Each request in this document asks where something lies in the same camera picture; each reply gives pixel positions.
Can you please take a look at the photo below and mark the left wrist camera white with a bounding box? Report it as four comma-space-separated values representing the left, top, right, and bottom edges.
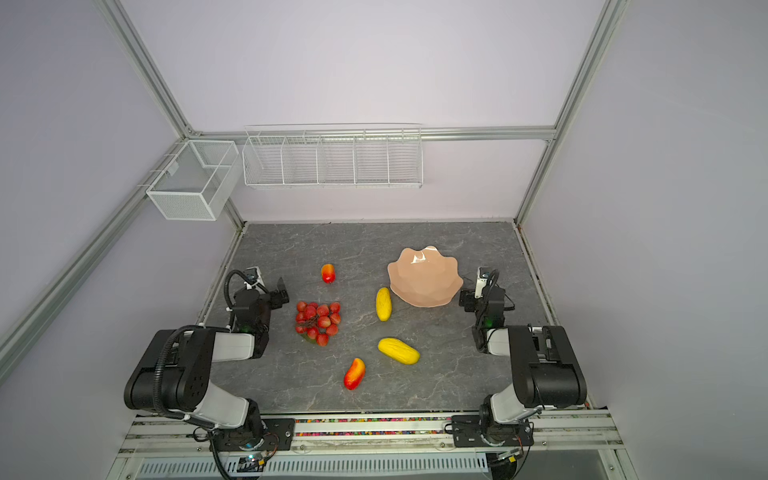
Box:
244, 266, 266, 291

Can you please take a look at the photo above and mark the white vent grille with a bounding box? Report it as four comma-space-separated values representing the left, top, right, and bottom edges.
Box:
135, 452, 490, 479

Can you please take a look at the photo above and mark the small red yellow fake mango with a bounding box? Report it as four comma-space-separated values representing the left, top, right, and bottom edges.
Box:
321, 263, 336, 284

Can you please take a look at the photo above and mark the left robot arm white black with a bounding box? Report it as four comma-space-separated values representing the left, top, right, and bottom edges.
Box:
123, 267, 290, 451

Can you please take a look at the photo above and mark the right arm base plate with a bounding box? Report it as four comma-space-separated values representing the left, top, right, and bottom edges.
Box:
444, 414, 534, 448

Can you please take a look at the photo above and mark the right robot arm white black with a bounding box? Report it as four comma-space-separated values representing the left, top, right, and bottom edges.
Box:
459, 267, 587, 447

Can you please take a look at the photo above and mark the small white mesh basket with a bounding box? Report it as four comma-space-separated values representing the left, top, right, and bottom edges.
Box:
147, 140, 242, 221

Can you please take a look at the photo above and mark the red fake grape bunch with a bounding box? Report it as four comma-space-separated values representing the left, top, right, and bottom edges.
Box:
294, 301, 342, 346

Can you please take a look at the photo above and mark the aluminium front mounting rail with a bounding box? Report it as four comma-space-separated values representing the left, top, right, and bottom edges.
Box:
116, 409, 626, 460

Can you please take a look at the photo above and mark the yellow fake fruit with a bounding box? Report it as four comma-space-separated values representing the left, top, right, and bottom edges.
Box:
375, 287, 392, 322
378, 338, 420, 365

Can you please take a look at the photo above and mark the long white wire basket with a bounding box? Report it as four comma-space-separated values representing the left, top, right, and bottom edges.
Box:
241, 123, 424, 188

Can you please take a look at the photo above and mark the aluminium cage frame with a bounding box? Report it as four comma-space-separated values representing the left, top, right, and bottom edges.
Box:
1, 1, 627, 380

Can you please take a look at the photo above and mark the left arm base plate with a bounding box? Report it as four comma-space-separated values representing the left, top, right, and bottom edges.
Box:
213, 417, 296, 453

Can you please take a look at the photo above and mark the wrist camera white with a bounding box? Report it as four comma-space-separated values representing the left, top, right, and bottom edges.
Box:
475, 267, 492, 298
244, 266, 266, 291

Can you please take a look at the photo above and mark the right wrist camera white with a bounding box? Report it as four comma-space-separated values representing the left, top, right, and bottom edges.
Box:
475, 267, 492, 298

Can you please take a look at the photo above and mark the peach faceted fruit bowl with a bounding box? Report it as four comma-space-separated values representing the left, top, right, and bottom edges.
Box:
387, 246, 463, 308

